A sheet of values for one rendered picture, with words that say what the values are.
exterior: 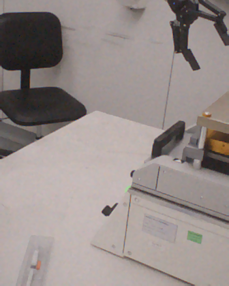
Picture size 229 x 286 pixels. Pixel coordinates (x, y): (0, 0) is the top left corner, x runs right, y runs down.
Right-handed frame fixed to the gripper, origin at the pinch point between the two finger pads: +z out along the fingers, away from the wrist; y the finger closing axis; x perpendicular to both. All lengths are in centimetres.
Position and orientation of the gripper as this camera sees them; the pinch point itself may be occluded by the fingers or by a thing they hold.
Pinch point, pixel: (210, 54)
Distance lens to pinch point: 136.3
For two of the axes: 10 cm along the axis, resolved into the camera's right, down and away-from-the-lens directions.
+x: -7.4, 2.3, -6.3
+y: -5.2, 4.0, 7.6
